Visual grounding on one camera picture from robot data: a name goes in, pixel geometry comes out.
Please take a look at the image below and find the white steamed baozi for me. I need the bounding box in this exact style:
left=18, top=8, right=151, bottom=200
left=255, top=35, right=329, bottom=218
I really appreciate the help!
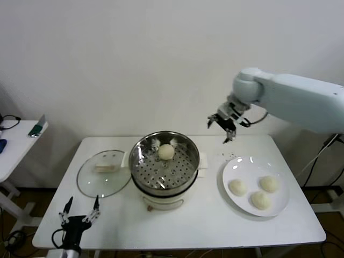
left=259, top=176, right=279, bottom=193
left=251, top=191, right=271, bottom=210
left=228, top=179, right=248, bottom=197
left=157, top=144, right=175, bottom=161

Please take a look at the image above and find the white electric pot base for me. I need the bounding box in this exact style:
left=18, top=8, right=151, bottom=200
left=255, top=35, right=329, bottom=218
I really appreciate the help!
left=131, top=168, right=206, bottom=213

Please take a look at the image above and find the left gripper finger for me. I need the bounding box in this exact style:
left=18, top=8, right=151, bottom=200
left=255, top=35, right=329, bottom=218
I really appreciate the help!
left=83, top=195, right=102, bottom=223
left=59, top=196, right=74, bottom=225

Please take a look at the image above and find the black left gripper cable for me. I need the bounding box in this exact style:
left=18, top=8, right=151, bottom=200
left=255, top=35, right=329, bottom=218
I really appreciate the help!
left=52, top=227, right=68, bottom=249

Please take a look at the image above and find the green and silver packet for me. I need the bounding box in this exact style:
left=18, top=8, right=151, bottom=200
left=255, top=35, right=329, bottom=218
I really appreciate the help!
left=28, top=114, right=48, bottom=139

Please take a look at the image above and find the white side desk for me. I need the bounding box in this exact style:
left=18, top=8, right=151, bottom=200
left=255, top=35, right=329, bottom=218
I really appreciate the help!
left=309, top=133, right=344, bottom=214

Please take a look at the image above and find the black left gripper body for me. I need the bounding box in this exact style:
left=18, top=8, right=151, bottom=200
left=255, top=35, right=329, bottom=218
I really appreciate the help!
left=63, top=214, right=92, bottom=249

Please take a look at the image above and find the white round plate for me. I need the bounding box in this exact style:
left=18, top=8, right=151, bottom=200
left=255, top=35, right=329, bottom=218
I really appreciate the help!
left=221, top=156, right=291, bottom=217

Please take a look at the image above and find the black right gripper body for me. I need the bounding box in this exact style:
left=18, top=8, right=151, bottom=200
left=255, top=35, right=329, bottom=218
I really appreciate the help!
left=216, top=112, right=237, bottom=132

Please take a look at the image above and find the white side table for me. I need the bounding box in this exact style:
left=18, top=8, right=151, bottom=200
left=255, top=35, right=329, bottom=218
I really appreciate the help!
left=0, top=119, right=49, bottom=228

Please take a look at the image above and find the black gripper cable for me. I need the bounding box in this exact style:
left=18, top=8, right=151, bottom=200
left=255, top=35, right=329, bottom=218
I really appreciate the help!
left=241, top=109, right=269, bottom=127
left=52, top=227, right=68, bottom=249

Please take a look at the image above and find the white power cable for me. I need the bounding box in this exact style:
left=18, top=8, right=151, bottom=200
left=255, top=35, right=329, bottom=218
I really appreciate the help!
left=295, top=133, right=344, bottom=178

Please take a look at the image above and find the perforated steel steamer basket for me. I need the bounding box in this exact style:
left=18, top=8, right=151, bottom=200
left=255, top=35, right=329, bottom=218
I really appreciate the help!
left=122, top=131, right=210, bottom=190

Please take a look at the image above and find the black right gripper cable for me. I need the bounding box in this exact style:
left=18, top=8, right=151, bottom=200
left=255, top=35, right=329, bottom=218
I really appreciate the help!
left=241, top=109, right=269, bottom=127

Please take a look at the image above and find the black hanging cable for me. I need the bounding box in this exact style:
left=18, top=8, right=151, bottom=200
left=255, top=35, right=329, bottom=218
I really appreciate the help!
left=303, top=133, right=344, bottom=189

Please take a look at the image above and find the black floor cable bundle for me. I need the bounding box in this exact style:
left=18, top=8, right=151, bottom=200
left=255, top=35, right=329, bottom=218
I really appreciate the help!
left=2, top=230, right=30, bottom=252

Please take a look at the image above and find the round glass pot lid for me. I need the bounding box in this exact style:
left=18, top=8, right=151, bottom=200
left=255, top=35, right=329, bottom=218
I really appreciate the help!
left=76, top=149, right=132, bottom=199

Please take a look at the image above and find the black looped cable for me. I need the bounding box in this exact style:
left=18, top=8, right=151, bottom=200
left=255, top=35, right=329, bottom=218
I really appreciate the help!
left=0, top=114, right=22, bottom=131

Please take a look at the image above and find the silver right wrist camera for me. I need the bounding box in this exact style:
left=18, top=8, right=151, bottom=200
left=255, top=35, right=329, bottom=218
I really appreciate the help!
left=217, top=103, right=235, bottom=118

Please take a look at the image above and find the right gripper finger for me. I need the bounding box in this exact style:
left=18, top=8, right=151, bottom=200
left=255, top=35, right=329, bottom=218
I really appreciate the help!
left=206, top=114, right=220, bottom=128
left=222, top=130, right=236, bottom=145

